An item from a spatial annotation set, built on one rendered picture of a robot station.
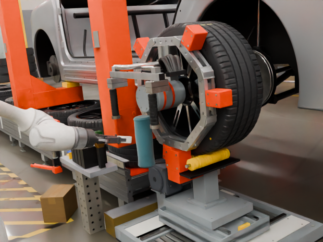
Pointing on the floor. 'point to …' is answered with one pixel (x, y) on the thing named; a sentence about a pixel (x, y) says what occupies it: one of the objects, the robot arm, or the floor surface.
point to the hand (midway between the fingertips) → (124, 139)
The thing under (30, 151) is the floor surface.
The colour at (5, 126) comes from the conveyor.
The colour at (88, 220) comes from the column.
